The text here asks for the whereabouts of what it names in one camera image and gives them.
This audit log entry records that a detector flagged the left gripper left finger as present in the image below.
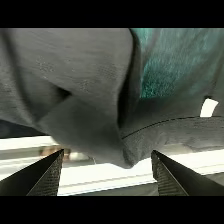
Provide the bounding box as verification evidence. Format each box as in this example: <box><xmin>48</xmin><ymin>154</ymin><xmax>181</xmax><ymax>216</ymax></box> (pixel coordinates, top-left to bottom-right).
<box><xmin>0</xmin><ymin>148</ymin><xmax>65</xmax><ymax>197</ymax></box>

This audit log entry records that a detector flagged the dark grey garment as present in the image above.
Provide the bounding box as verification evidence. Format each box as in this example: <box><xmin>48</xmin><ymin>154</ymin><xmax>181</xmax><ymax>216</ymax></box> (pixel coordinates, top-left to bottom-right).
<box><xmin>0</xmin><ymin>28</ymin><xmax>224</xmax><ymax>170</ymax></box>

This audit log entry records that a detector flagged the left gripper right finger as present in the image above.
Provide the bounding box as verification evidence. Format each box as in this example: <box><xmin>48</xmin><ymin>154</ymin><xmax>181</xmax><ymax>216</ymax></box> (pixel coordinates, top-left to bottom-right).
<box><xmin>150</xmin><ymin>149</ymin><xmax>224</xmax><ymax>197</ymax></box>

